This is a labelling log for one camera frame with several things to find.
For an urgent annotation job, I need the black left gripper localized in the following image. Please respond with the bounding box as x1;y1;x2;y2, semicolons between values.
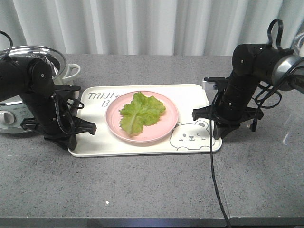
20;93;97;150

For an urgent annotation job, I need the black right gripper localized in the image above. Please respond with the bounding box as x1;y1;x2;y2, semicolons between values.
192;90;264;139

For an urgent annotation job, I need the pink round plate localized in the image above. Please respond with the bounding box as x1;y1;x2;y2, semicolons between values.
105;91;179;143

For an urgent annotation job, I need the cream bear serving tray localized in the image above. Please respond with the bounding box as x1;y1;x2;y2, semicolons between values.
70;84;222;157

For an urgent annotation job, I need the green lettuce leaf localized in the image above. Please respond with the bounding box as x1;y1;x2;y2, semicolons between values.
119;92;166;135

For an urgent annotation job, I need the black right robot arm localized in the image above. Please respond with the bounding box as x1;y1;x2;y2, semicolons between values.
192;44;304;139

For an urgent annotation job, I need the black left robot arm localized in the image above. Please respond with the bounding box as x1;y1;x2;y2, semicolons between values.
0;57;96;150

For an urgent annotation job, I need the pale green electric cooking pot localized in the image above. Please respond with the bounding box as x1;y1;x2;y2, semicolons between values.
0;46;80;134

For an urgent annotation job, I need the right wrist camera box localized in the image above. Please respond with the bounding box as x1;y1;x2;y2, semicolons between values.
201;77;228;91

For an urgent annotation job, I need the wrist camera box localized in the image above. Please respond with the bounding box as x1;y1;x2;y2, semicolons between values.
201;77;228;91
55;85;81;100

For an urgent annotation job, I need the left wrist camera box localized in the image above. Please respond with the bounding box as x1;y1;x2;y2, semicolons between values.
55;85;81;100

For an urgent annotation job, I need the black hanging cable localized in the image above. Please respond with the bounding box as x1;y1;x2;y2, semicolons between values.
209;19;304;228

